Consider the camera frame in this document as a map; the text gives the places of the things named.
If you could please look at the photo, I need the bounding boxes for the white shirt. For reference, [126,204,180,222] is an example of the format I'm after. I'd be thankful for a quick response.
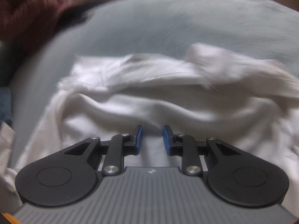
[0,43,299,215]

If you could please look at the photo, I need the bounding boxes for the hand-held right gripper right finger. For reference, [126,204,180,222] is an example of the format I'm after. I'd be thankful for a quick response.
[163,125,242,176]

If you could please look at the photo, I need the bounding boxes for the folded blue jeans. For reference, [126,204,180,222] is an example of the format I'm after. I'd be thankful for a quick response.
[0,86,13,125]

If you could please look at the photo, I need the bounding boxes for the grey bed blanket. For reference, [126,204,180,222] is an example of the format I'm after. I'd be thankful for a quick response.
[9,0,299,215]

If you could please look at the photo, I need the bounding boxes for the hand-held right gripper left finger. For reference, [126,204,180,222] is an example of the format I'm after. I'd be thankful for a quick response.
[64,125,144,176]

